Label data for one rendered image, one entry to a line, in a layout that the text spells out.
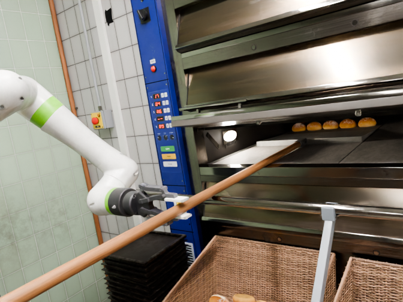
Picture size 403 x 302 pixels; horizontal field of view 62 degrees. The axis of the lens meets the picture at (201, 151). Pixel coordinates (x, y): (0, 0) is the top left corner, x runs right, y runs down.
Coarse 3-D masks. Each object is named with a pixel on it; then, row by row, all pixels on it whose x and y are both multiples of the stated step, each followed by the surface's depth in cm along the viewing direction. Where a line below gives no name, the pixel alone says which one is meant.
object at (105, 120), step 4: (92, 112) 186; (96, 112) 183; (100, 112) 181; (104, 112) 183; (108, 112) 184; (92, 116) 186; (96, 116) 184; (100, 116) 182; (104, 116) 182; (108, 116) 184; (100, 120) 182; (104, 120) 182; (108, 120) 184; (112, 120) 186; (100, 124) 183; (104, 124) 182; (108, 124) 184; (112, 124) 186; (96, 128) 186; (100, 128) 184; (104, 128) 182
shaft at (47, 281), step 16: (272, 160) 141; (240, 176) 120; (208, 192) 105; (176, 208) 93; (144, 224) 84; (160, 224) 88; (112, 240) 77; (128, 240) 79; (80, 256) 70; (96, 256) 72; (48, 272) 65; (64, 272) 66; (32, 288) 61; (48, 288) 64
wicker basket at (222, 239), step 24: (216, 240) 158; (240, 240) 150; (192, 264) 144; (216, 264) 158; (240, 264) 149; (264, 264) 143; (288, 264) 136; (312, 264) 130; (216, 288) 157; (240, 288) 149; (264, 288) 142; (288, 288) 136; (312, 288) 130
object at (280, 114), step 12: (396, 96) 92; (288, 108) 110; (300, 108) 108; (312, 108) 106; (324, 108) 103; (336, 108) 101; (348, 108) 99; (360, 108) 97; (372, 108) 99; (384, 108) 101; (396, 108) 103; (180, 120) 139; (192, 120) 135; (204, 120) 132; (216, 120) 128; (228, 120) 125; (240, 120) 123; (252, 120) 126; (264, 120) 129; (276, 120) 133
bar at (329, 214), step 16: (160, 192) 124; (256, 208) 99; (272, 208) 96; (288, 208) 92; (304, 208) 90; (320, 208) 87; (336, 208) 85; (352, 208) 83; (368, 208) 81; (384, 208) 79; (400, 208) 77; (320, 256) 82; (320, 272) 80; (320, 288) 78
